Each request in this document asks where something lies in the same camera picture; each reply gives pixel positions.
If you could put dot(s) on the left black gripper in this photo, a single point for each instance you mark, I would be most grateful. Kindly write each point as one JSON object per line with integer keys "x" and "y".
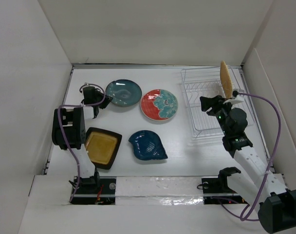
{"x": 105, "y": 101}

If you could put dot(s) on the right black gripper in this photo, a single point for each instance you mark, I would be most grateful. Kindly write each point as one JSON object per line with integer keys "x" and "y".
{"x": 215, "y": 102}

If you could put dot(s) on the orange woven bamboo plate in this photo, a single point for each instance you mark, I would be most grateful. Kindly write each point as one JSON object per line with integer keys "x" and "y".
{"x": 226, "y": 81}

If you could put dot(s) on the round dark teal plate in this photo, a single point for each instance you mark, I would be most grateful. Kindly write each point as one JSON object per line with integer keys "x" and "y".
{"x": 124, "y": 92}

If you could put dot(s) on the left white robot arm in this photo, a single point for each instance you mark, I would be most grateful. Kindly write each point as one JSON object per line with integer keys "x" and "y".
{"x": 69, "y": 133}

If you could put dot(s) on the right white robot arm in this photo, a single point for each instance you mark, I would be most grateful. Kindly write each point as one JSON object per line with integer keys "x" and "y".
{"x": 274, "y": 203}

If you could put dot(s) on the black square plate yellow centre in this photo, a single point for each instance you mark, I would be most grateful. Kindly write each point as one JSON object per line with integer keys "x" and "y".
{"x": 102, "y": 147}

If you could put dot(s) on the red and teal floral plate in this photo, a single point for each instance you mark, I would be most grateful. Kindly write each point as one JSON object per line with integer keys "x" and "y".
{"x": 159, "y": 105}

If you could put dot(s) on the dark blue shell-shaped plate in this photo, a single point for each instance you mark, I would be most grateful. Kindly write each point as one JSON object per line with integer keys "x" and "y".
{"x": 147, "y": 146}

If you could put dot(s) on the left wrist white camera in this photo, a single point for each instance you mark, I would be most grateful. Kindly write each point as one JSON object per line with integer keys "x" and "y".
{"x": 84, "y": 86}

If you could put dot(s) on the wrist white camera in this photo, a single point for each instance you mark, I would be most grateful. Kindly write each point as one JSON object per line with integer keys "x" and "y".
{"x": 84, "y": 86}
{"x": 236, "y": 98}

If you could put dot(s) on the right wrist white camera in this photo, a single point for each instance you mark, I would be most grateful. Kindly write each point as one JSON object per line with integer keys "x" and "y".
{"x": 236, "y": 98}

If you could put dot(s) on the white wire dish rack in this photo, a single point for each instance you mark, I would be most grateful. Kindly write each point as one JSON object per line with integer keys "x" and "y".
{"x": 202, "y": 88}

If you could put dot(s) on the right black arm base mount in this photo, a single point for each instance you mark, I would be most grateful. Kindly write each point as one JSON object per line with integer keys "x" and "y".
{"x": 216, "y": 191}

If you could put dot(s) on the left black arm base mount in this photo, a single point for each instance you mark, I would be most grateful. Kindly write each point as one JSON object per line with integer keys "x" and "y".
{"x": 94, "y": 192}

